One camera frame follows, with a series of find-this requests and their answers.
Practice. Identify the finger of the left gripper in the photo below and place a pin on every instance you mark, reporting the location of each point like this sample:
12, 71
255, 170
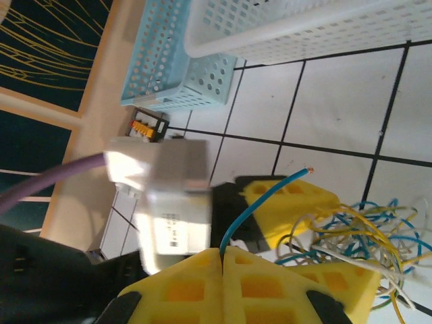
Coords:
357, 290
320, 202

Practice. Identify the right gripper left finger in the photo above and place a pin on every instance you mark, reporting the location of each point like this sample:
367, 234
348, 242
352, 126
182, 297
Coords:
175, 293

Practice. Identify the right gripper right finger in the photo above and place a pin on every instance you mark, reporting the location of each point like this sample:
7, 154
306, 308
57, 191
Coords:
263, 293

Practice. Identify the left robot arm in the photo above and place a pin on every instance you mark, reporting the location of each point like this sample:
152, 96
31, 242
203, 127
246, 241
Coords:
50, 270

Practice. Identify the black terminal block, orange levers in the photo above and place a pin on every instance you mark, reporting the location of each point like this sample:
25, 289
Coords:
145, 126

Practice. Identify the light blue plastic basket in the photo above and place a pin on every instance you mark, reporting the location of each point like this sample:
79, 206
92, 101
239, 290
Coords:
158, 50

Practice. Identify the white plastic basket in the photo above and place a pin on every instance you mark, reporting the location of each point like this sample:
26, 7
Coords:
303, 27

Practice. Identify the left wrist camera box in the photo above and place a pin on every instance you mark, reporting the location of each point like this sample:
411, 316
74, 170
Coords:
175, 162

